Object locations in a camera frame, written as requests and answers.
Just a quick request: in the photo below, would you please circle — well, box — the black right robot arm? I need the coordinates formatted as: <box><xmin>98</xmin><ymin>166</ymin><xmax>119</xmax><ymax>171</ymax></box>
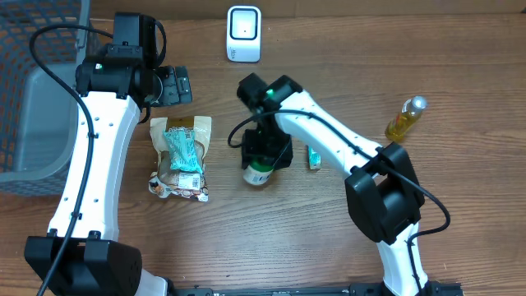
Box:
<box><xmin>237</xmin><ymin>73</ymin><xmax>428</xmax><ymax>295</ymax></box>

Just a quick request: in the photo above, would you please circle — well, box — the yellow oil bottle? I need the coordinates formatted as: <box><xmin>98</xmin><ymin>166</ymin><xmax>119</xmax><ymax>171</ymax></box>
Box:
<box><xmin>385</xmin><ymin>95</ymin><xmax>428</xmax><ymax>142</ymax></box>

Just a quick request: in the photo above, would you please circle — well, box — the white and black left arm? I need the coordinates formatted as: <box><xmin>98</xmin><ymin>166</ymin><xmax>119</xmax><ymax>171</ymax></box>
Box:
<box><xmin>24</xmin><ymin>45</ymin><xmax>191</xmax><ymax>295</ymax></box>

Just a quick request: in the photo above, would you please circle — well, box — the brown snack bag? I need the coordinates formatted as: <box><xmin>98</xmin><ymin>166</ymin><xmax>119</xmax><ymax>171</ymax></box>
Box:
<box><xmin>149</xmin><ymin>116</ymin><xmax>212</xmax><ymax>202</ymax></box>

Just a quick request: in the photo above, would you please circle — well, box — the green lid jar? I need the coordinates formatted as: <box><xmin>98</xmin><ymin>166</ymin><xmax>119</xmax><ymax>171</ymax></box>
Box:
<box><xmin>242</xmin><ymin>160</ymin><xmax>274</xmax><ymax>186</ymax></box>

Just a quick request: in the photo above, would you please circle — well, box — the tissue pack white green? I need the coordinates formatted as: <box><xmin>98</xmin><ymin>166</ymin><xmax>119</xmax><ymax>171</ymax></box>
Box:
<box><xmin>307</xmin><ymin>146</ymin><xmax>321</xmax><ymax>170</ymax></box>

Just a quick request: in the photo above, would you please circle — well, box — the dark grey plastic basket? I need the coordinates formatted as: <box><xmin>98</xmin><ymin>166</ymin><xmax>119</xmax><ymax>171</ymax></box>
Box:
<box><xmin>1</xmin><ymin>0</ymin><xmax>90</xmax><ymax>196</ymax></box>

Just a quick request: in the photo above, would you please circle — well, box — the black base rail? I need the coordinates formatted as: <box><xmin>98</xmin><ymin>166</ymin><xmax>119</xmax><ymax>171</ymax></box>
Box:
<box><xmin>168</xmin><ymin>281</ymin><xmax>464</xmax><ymax>296</ymax></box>

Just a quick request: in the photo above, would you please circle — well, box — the teal snack packet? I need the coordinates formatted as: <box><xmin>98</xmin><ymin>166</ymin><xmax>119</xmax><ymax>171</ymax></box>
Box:
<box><xmin>164</xmin><ymin>127</ymin><xmax>203</xmax><ymax>173</ymax></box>

